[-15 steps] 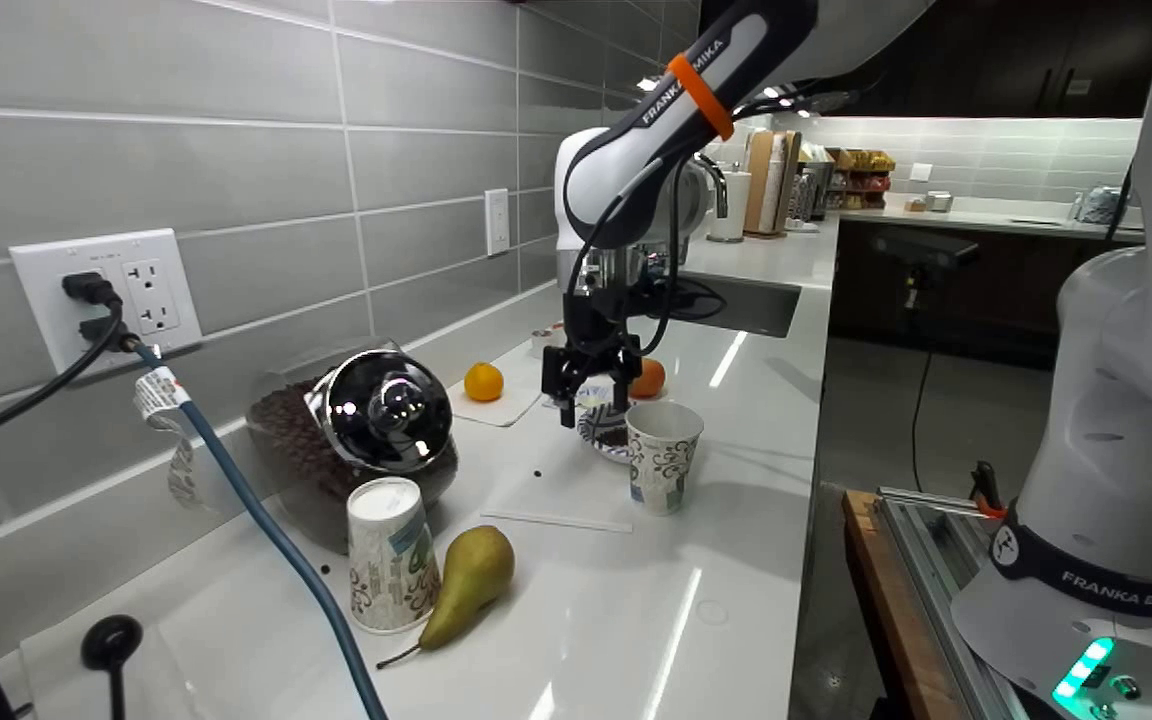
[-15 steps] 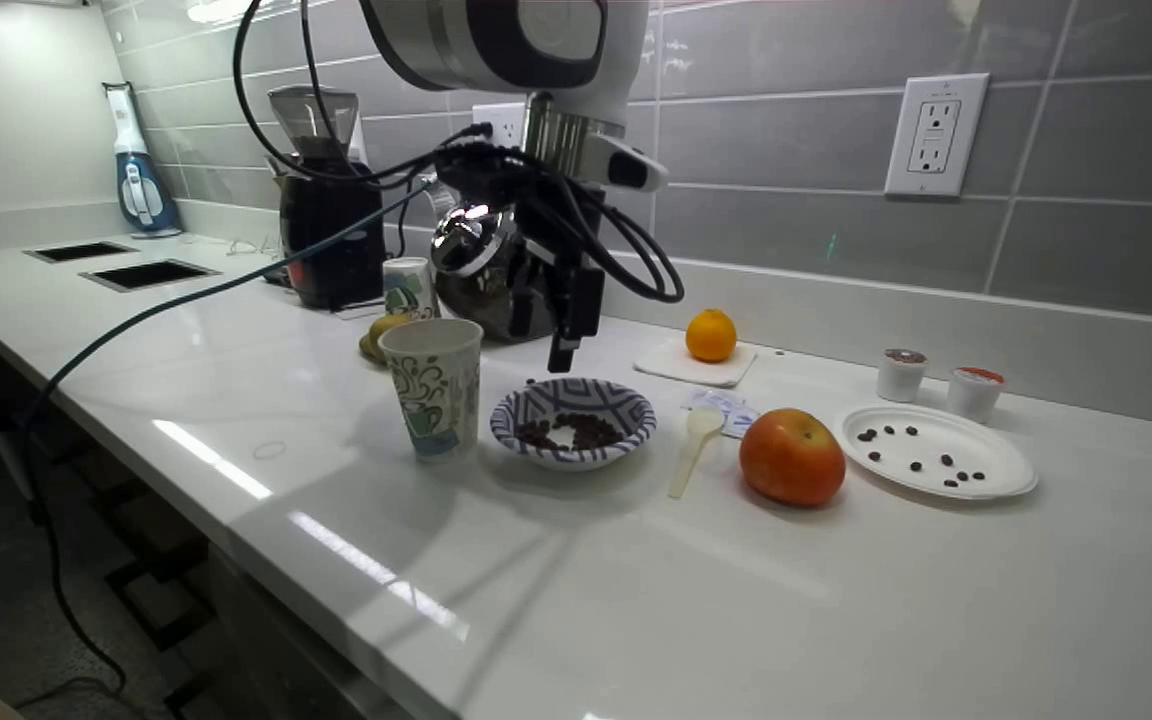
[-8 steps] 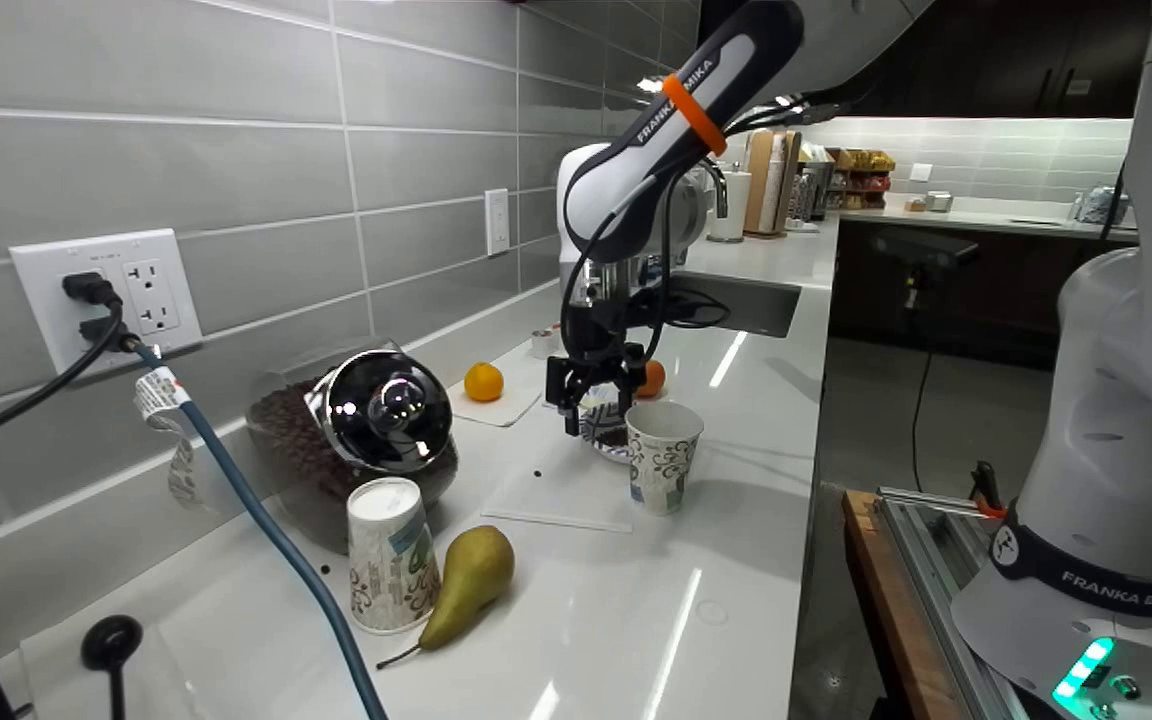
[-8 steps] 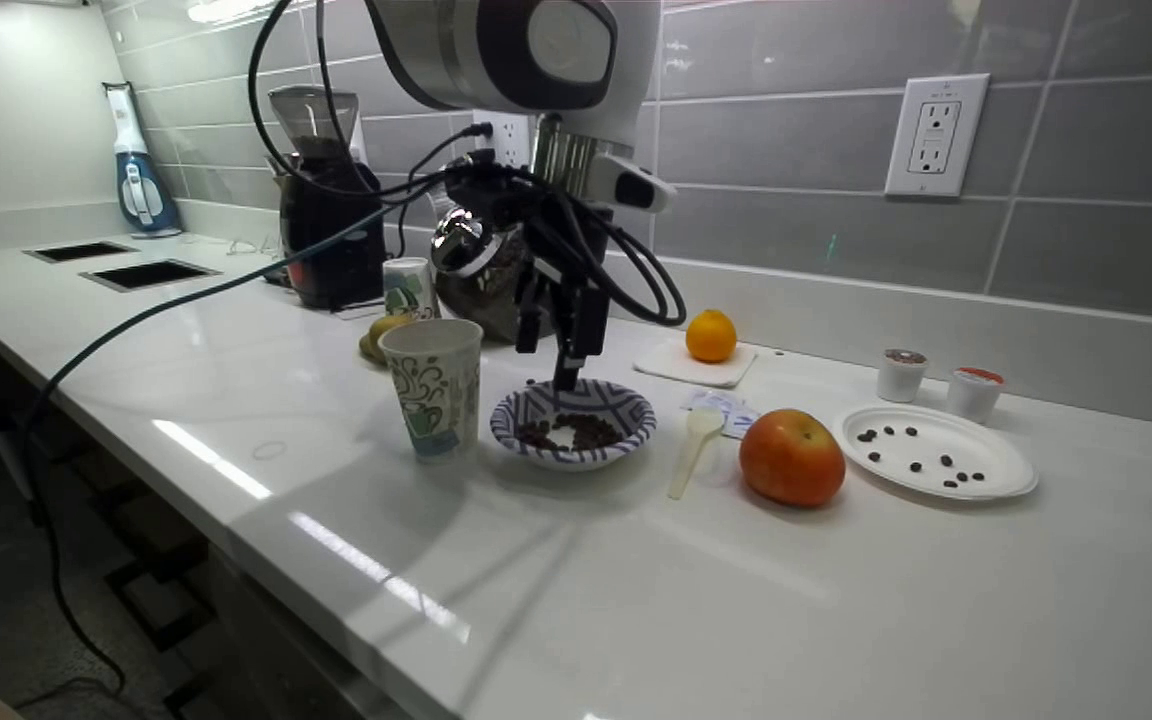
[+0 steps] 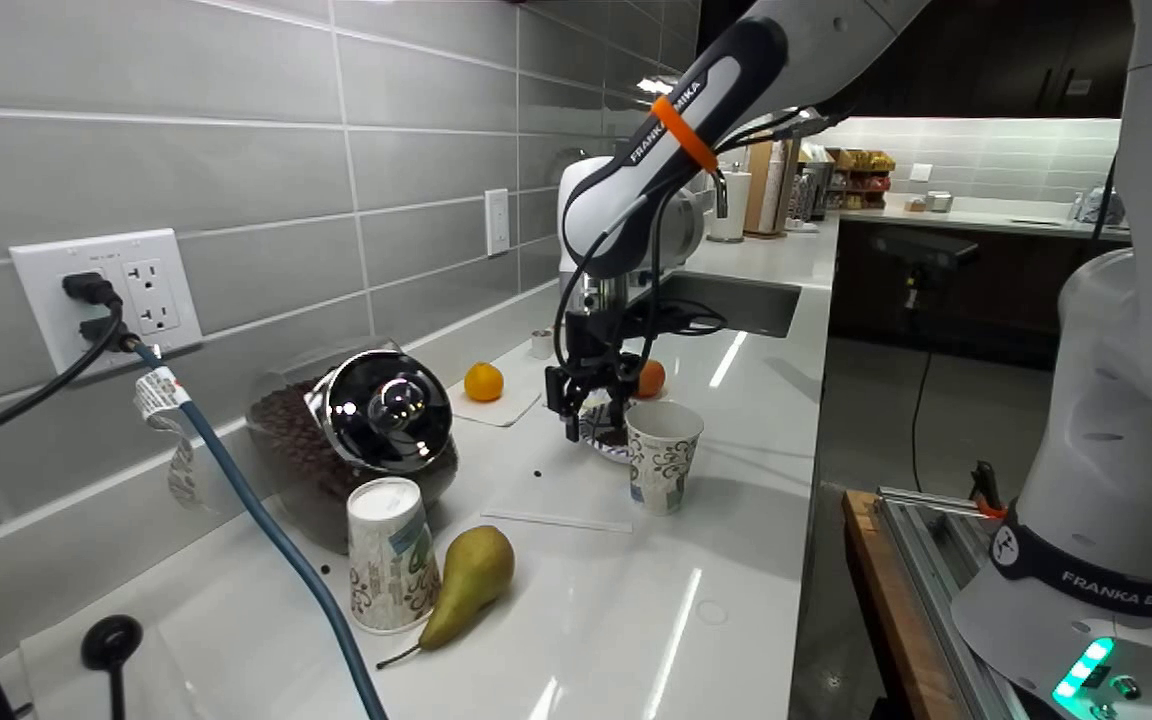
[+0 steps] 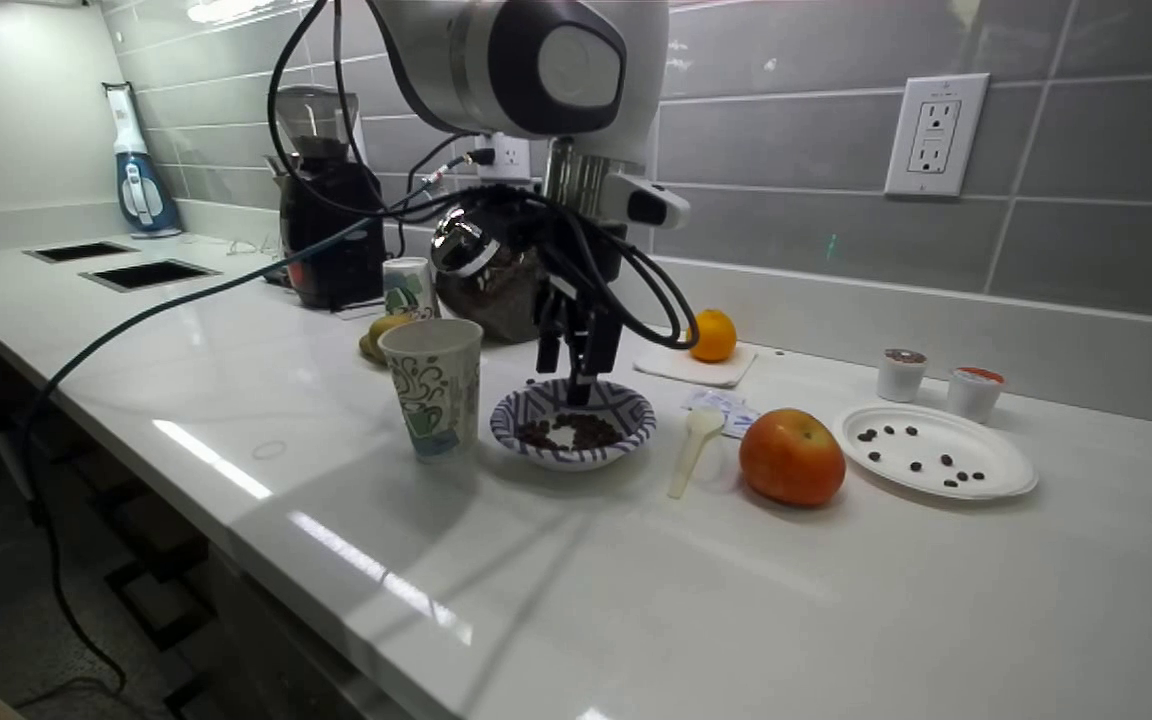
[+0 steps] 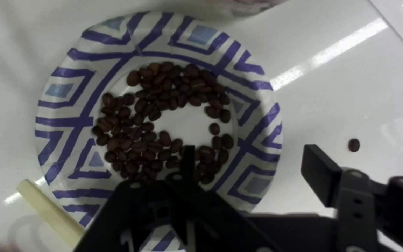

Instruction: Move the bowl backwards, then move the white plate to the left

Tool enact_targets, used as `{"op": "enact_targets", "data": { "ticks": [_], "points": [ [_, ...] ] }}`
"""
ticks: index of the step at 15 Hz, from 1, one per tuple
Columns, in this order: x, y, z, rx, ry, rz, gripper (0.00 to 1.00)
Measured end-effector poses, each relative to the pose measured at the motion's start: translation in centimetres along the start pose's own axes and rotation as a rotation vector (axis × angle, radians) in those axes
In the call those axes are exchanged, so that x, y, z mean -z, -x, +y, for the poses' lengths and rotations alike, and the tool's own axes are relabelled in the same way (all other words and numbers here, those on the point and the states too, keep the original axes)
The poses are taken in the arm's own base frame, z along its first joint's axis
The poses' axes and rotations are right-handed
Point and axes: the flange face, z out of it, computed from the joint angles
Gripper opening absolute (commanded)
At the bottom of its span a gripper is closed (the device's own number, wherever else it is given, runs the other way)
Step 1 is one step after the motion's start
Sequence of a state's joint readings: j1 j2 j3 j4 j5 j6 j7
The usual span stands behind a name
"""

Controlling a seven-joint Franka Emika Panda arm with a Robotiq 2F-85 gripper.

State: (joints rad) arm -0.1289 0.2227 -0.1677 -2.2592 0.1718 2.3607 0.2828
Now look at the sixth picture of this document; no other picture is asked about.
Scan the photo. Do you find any orange fruit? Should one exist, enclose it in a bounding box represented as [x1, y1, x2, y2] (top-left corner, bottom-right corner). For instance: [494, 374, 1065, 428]
[688, 306, 743, 369]

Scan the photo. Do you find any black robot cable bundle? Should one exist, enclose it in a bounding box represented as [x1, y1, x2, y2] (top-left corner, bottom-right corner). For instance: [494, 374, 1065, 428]
[264, 0, 699, 354]

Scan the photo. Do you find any red yellow apple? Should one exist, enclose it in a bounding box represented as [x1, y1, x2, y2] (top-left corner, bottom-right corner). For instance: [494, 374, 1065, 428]
[735, 406, 852, 513]

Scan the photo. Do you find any white wall outlet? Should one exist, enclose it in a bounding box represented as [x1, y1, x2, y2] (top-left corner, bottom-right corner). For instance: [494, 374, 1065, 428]
[881, 68, 991, 205]

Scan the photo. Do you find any coffee bean pile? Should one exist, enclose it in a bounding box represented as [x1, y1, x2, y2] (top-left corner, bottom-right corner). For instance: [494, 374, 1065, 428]
[517, 411, 630, 457]

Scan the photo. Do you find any cream plastic spoon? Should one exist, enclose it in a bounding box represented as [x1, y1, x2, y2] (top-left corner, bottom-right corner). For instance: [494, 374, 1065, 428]
[664, 406, 726, 503]

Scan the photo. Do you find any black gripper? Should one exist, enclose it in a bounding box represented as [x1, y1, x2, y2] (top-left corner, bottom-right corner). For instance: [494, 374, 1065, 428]
[530, 227, 630, 411]

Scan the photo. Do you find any blue spray bottle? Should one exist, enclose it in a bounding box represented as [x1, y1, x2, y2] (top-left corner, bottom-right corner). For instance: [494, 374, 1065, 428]
[98, 81, 187, 239]

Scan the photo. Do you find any glass coffee bean jar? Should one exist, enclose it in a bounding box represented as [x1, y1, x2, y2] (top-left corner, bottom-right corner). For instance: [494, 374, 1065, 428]
[427, 186, 569, 347]

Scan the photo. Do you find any thick power cable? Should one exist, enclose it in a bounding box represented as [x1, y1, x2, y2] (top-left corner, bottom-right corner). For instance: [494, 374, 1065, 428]
[13, 186, 470, 697]

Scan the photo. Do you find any blue patterned paper bowl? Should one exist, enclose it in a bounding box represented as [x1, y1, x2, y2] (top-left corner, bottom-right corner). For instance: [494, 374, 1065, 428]
[485, 378, 658, 471]

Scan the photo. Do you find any upturned patterned paper cup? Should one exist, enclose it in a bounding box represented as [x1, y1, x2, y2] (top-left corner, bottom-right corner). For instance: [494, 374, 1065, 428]
[380, 254, 442, 323]

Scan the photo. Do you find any white paper plate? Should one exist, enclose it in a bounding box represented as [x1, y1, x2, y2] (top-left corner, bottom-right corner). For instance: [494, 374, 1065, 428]
[832, 401, 1043, 508]

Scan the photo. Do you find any blue white sugar packet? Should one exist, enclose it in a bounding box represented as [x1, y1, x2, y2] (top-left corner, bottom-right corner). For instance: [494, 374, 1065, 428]
[678, 387, 758, 441]

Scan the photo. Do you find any black coffee grinder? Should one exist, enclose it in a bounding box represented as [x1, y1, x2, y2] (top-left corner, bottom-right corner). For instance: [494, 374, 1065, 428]
[268, 84, 388, 311]

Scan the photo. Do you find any green yellow pear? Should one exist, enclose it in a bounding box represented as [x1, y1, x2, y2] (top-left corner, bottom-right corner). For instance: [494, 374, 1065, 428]
[354, 311, 414, 374]

